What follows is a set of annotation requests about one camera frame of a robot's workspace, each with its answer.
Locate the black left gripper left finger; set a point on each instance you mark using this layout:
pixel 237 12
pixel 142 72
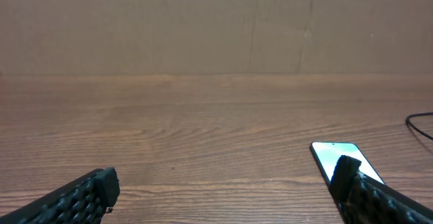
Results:
pixel 84 200

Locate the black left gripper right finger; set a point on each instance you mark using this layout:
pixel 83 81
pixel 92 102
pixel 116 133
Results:
pixel 362 199

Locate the blue Galaxy smartphone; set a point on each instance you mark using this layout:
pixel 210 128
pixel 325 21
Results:
pixel 326 155

